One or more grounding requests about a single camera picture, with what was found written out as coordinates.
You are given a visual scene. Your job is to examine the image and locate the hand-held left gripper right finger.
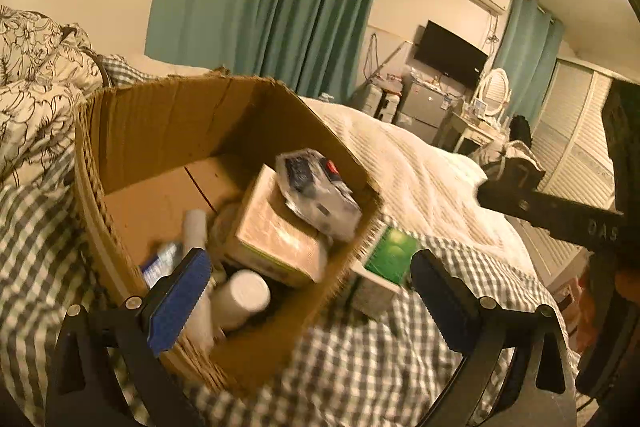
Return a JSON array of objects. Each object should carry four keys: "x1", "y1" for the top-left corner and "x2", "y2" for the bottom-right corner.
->
[{"x1": 410, "y1": 249, "x2": 578, "y2": 427}]

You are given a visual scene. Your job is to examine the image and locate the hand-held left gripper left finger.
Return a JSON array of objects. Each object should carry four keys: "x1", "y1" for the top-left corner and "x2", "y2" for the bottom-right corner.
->
[{"x1": 45, "y1": 248, "x2": 213, "y2": 427}]

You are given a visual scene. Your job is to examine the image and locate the white tube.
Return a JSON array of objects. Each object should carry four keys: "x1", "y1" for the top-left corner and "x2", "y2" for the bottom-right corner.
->
[{"x1": 181, "y1": 208, "x2": 210, "y2": 253}]

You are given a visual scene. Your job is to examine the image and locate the white oval mirror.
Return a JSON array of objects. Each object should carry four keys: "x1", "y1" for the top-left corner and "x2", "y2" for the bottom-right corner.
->
[{"x1": 475, "y1": 68, "x2": 511, "y2": 118}]

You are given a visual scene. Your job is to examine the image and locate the black bag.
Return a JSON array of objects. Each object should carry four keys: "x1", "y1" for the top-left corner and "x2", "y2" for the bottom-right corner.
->
[{"x1": 507, "y1": 114, "x2": 533, "y2": 145}]

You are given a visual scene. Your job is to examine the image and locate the pile of clothes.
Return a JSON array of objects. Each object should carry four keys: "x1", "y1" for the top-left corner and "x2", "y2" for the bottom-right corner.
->
[{"x1": 480, "y1": 139, "x2": 546, "y2": 188}]

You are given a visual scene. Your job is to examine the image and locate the cardboard box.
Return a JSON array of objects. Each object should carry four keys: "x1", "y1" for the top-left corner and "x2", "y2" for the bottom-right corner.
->
[{"x1": 74, "y1": 76, "x2": 385, "y2": 400}]

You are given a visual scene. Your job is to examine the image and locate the white dressing table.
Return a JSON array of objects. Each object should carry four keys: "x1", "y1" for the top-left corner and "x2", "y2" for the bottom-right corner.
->
[{"x1": 440, "y1": 109, "x2": 506, "y2": 152}]

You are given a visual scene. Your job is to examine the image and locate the black and white patterned duvet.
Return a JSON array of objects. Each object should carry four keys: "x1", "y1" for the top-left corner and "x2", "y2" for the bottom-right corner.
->
[{"x1": 0, "y1": 7, "x2": 108, "y2": 188}]

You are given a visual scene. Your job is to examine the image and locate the blue and white packet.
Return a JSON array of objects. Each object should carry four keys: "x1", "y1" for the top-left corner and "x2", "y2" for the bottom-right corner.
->
[{"x1": 141, "y1": 242, "x2": 183, "y2": 288}]

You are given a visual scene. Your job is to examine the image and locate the green and white box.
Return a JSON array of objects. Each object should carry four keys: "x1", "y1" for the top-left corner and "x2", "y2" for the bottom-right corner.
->
[{"x1": 350, "y1": 227, "x2": 420, "y2": 323}]

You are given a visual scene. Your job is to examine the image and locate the beige carton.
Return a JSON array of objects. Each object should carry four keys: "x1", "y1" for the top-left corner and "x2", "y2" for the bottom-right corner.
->
[{"x1": 222, "y1": 164, "x2": 333, "y2": 285}]

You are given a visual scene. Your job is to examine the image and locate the grey small fridge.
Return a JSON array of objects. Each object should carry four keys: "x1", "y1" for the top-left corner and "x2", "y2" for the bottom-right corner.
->
[{"x1": 395, "y1": 74, "x2": 463, "y2": 142}]

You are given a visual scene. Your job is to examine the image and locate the black wall television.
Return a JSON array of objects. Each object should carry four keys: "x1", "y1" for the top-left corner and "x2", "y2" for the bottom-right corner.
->
[{"x1": 413, "y1": 20, "x2": 489, "y2": 86}]

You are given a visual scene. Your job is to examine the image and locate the white bottle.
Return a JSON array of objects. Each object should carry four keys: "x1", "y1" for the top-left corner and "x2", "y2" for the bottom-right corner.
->
[{"x1": 212, "y1": 269, "x2": 272, "y2": 330}]

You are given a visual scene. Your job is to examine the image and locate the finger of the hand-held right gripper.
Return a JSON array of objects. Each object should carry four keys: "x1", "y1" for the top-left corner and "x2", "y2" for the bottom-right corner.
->
[{"x1": 475, "y1": 167, "x2": 626, "y2": 253}]

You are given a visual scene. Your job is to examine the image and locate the white blanket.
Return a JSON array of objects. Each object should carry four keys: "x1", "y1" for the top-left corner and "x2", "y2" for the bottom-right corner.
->
[{"x1": 300, "y1": 97, "x2": 531, "y2": 268}]

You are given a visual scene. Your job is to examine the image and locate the narrow teal curtain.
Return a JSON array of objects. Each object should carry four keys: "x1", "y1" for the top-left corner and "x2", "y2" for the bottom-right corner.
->
[{"x1": 492, "y1": 0, "x2": 565, "y2": 128}]

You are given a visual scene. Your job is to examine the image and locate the white storage drawers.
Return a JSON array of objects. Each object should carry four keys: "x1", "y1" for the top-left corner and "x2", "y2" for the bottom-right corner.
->
[{"x1": 357, "y1": 79, "x2": 403, "y2": 122}]

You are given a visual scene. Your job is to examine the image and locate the white printed packet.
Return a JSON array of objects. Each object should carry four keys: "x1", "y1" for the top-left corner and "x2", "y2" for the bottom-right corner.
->
[{"x1": 275, "y1": 148, "x2": 363, "y2": 243}]

